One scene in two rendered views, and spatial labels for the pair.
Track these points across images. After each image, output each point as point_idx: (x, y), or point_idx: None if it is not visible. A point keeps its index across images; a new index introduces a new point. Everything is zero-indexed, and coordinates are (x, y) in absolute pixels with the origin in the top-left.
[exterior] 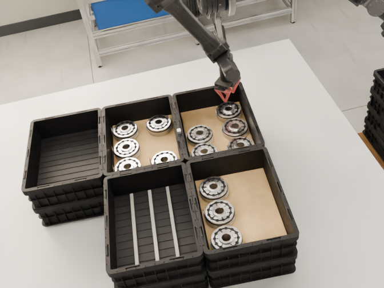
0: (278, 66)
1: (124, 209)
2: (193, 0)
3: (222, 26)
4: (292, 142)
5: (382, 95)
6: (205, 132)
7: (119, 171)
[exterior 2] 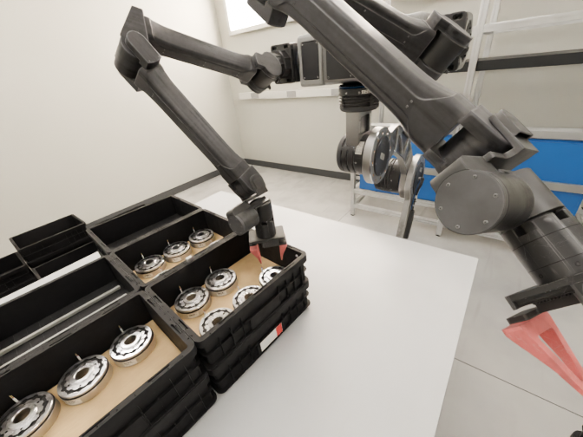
0: (426, 278)
1: (99, 294)
2: (387, 171)
3: (411, 211)
4: (321, 378)
5: None
6: (222, 280)
7: (117, 257)
